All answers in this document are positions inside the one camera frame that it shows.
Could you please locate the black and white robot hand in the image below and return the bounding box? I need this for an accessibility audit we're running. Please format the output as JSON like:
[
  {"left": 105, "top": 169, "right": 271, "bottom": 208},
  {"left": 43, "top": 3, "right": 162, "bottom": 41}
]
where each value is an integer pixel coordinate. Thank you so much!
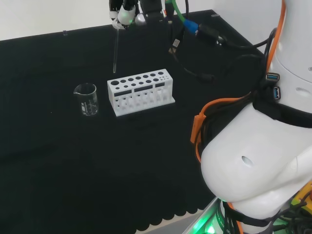
[{"left": 108, "top": 0, "right": 137, "bottom": 30}]

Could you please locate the clear glass rod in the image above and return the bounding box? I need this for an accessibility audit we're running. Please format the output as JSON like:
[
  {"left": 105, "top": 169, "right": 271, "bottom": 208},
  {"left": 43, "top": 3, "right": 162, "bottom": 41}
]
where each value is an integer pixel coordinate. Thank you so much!
[{"left": 112, "top": 28, "right": 120, "bottom": 74}]

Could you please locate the white test tube rack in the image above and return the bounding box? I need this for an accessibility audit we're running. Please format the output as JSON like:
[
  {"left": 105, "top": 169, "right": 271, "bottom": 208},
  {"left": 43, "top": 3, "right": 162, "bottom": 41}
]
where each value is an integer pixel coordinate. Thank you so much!
[{"left": 107, "top": 69, "right": 176, "bottom": 118}]

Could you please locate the clear glass beaker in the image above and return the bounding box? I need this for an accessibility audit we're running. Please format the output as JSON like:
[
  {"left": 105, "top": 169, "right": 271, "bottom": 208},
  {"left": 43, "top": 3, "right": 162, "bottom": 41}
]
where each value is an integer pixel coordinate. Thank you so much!
[{"left": 73, "top": 83, "right": 99, "bottom": 117}]

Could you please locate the black bench cloth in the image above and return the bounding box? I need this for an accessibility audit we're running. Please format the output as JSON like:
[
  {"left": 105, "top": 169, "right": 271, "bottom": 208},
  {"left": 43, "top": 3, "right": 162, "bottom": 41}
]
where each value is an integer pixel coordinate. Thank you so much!
[{"left": 0, "top": 9, "right": 268, "bottom": 234}]

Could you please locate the green cable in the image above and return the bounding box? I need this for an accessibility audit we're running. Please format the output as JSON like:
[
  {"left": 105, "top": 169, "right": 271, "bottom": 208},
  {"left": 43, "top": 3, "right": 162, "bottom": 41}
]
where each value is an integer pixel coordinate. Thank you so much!
[{"left": 165, "top": 0, "right": 201, "bottom": 35}]

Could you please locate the black cable with plug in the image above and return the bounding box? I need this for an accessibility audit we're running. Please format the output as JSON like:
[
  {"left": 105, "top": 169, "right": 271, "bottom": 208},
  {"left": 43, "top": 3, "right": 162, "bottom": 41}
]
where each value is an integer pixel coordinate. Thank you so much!
[{"left": 168, "top": 23, "right": 217, "bottom": 84}]

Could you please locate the orange cable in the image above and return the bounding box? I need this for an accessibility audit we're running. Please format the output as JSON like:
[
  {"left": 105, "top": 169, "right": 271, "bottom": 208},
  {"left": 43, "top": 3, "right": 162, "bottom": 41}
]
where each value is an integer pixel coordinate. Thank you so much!
[{"left": 190, "top": 0, "right": 287, "bottom": 163}]

